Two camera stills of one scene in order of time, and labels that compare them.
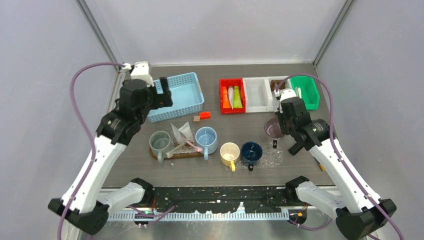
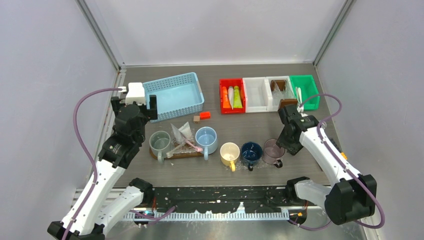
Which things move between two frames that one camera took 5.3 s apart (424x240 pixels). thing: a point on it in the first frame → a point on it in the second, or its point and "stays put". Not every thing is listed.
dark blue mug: x=251 y=152 stays put
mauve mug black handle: x=272 y=128 → x=272 y=153
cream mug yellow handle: x=229 y=154 stays put
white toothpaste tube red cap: x=178 y=136 stays put
